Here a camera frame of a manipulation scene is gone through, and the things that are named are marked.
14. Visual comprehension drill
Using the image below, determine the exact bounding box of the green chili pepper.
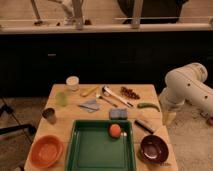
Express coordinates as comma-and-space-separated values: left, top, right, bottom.
137, 103, 160, 112

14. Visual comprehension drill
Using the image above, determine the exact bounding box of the metal spoon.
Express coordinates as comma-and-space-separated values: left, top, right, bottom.
96, 94, 118, 108

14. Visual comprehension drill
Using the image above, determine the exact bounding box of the blue sponge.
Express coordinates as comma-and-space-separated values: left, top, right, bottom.
109, 109, 127, 120

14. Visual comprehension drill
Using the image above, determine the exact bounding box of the black stand base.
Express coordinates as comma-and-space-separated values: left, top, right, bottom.
0, 99, 37, 143

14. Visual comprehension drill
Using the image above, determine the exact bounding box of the wooden table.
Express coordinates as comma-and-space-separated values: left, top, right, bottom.
34, 84, 178, 171

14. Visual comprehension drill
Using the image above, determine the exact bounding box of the small metal cup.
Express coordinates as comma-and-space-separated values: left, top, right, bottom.
42, 108, 57, 124

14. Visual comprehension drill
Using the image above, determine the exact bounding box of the green plastic tray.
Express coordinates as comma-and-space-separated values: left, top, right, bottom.
65, 120, 136, 171

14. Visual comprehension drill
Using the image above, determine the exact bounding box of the black marker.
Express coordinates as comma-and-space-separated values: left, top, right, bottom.
134, 120, 154, 134

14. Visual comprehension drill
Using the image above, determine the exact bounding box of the grey folded cloth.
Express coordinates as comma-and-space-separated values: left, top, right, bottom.
79, 99, 99, 113

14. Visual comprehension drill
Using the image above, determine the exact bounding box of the white handled utensil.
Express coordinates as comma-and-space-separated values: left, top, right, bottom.
102, 86, 134, 108

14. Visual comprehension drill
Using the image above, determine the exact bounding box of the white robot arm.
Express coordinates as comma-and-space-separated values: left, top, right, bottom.
159, 63, 213, 125

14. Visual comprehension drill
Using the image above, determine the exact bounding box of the green translucent cup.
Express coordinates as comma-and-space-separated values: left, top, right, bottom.
55, 92, 68, 107

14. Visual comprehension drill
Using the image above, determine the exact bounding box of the orange-red apple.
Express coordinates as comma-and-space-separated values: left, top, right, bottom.
109, 124, 121, 138

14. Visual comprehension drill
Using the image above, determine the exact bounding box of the bunch of brown grapes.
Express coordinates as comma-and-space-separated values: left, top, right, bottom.
120, 87, 140, 100

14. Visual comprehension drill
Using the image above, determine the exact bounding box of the dark purple bowl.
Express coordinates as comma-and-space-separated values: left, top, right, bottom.
139, 135, 169, 164

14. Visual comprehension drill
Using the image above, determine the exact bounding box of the orange bowl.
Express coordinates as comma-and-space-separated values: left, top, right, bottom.
30, 135, 63, 169

